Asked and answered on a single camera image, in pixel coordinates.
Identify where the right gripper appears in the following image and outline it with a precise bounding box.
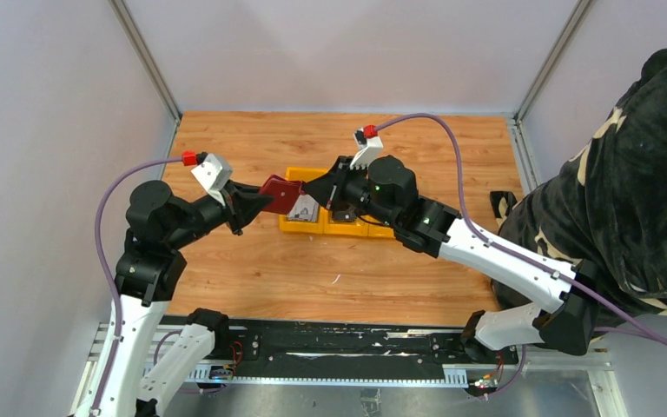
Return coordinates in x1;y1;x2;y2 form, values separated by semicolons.
304;156;400;228

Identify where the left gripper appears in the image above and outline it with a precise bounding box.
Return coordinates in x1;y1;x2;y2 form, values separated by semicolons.
166;178;274;250

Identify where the red leather card holder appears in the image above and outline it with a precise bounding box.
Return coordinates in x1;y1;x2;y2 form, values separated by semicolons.
258;175;305;215

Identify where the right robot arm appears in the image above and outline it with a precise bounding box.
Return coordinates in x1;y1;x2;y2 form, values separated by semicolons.
302;156;598;363

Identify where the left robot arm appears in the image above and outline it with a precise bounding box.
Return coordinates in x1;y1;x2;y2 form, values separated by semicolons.
75;180;273;416

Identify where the silver VIP card stack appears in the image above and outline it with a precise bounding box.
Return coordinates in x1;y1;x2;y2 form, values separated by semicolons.
286;195;320;223

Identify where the black card holder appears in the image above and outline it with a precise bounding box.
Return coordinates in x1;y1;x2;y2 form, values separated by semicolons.
331;209;357;223

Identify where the left yellow bin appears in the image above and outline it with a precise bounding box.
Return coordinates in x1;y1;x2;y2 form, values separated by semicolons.
279;167;327;235

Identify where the middle yellow bin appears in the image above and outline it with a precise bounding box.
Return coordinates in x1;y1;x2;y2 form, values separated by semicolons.
322;204;367;237

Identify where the person in black fleece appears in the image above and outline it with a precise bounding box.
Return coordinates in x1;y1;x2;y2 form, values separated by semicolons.
489;49;667;316

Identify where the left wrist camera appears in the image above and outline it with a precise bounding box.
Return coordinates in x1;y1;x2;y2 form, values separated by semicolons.
191;154;234;207

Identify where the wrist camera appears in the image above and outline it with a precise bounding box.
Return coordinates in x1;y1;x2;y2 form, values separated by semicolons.
349;125;384;169
191;154;234;207

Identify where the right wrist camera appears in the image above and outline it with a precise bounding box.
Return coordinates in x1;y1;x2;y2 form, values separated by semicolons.
349;125;384;169

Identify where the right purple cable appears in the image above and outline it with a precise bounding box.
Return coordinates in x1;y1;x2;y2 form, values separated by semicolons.
374;113;667;352

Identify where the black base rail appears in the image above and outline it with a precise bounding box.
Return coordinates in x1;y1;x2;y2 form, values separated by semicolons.
203;319;518;387

